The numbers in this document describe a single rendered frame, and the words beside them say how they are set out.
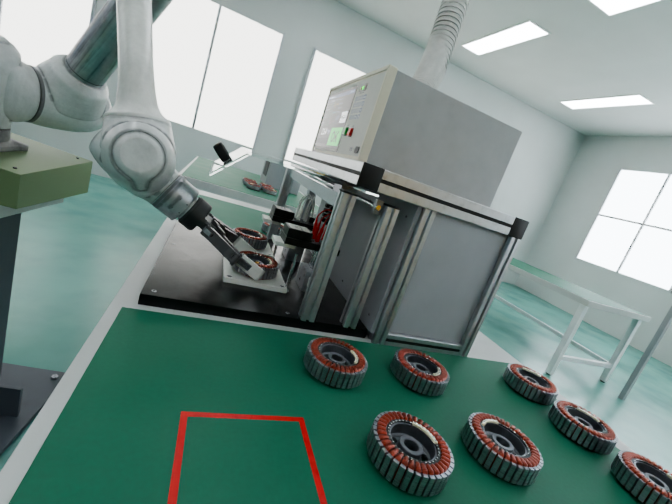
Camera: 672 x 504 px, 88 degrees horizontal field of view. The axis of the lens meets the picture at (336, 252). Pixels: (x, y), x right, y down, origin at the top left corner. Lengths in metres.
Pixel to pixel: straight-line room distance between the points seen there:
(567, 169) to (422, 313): 7.95
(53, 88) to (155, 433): 1.03
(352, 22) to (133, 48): 5.44
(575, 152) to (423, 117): 7.97
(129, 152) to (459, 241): 0.65
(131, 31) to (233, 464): 0.70
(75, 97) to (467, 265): 1.15
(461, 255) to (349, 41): 5.35
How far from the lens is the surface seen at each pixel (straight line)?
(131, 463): 0.45
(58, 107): 1.31
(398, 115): 0.82
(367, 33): 6.14
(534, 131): 7.91
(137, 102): 0.70
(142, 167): 0.62
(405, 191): 0.72
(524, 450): 0.68
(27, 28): 6.04
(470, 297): 0.91
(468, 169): 0.93
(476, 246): 0.87
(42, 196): 1.24
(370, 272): 0.76
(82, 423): 0.49
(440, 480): 0.52
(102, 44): 1.23
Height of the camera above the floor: 1.08
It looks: 12 degrees down
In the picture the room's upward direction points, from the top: 19 degrees clockwise
